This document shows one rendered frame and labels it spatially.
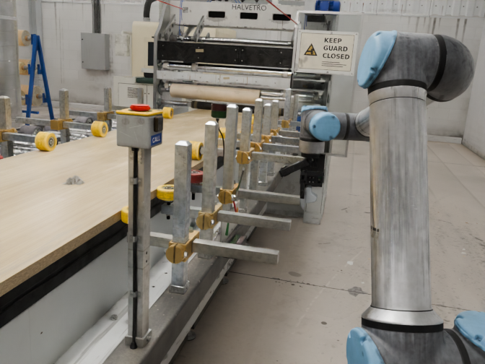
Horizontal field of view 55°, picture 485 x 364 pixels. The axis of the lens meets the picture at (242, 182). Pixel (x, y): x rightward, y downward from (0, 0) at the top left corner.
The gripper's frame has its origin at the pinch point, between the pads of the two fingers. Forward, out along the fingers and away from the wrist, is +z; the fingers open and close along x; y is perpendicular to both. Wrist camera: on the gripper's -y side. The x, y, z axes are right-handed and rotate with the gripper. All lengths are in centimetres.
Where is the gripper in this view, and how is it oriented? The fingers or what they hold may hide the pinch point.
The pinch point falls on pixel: (301, 205)
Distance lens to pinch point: 174.6
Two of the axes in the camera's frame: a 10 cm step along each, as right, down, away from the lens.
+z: -0.4, 9.7, 2.4
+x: 2.3, -2.2, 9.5
